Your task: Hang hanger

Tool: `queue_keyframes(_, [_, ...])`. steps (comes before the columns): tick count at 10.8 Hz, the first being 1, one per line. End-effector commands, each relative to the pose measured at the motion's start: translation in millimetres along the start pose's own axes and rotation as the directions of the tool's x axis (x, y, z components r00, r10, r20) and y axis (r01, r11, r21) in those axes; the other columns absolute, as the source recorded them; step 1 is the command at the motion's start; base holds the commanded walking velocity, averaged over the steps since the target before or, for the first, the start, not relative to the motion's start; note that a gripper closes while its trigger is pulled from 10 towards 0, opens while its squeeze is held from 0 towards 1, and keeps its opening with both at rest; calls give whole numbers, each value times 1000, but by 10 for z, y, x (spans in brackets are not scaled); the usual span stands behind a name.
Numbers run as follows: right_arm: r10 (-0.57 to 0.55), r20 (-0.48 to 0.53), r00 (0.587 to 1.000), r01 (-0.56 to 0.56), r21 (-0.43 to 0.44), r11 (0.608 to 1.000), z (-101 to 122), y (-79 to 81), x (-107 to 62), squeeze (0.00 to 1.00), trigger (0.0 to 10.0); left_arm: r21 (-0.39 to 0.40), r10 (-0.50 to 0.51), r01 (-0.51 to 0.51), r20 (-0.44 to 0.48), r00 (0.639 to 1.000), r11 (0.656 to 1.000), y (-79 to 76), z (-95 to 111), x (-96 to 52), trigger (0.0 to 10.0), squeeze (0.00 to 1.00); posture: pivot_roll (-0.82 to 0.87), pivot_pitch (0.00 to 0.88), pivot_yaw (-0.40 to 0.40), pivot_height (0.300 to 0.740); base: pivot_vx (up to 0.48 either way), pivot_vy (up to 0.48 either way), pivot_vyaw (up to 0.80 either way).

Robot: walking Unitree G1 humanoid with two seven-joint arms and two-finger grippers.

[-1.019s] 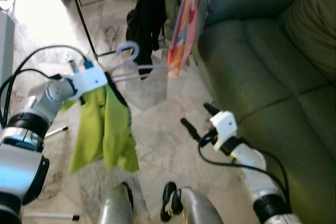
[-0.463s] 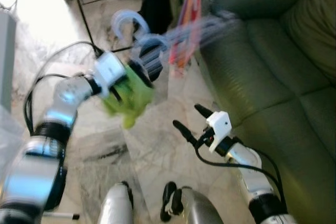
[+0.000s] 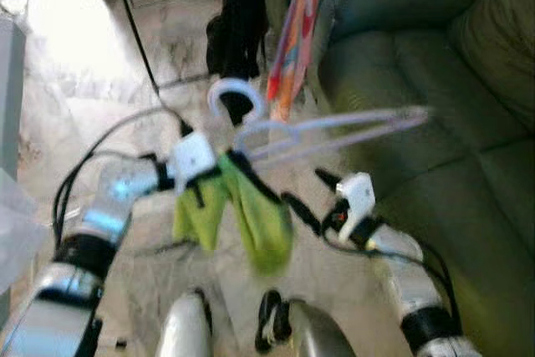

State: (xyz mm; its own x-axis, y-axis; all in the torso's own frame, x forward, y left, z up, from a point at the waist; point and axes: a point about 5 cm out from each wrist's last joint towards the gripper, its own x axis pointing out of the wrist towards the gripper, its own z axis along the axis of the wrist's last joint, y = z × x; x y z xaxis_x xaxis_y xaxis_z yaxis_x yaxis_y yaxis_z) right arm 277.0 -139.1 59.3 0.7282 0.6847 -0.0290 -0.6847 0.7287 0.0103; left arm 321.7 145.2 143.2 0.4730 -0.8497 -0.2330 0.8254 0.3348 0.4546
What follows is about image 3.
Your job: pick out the lime green safety vest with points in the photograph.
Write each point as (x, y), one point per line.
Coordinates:
(263, 232)

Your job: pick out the white shirt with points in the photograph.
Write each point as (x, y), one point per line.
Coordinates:
(17, 232)

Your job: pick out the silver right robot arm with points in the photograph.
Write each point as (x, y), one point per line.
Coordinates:
(401, 273)

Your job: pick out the silver robot right leg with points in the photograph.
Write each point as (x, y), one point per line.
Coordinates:
(322, 340)

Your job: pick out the silver robot leg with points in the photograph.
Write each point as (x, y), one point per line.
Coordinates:
(322, 340)
(184, 332)

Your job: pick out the orange red patterned garment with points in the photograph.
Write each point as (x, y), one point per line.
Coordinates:
(297, 39)

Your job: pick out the black garment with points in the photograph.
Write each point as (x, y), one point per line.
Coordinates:
(242, 14)

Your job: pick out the dark green leather sofa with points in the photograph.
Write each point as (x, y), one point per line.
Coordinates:
(418, 39)

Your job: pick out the silver robot left leg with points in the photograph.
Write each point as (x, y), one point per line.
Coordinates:
(184, 332)

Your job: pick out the light blue folding table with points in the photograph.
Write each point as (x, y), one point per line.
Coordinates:
(10, 81)

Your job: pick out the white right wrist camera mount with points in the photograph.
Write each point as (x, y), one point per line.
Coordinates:
(355, 198)

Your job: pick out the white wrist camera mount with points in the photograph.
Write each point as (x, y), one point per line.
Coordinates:
(192, 160)
(355, 198)

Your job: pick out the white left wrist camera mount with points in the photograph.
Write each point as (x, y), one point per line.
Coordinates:
(192, 160)

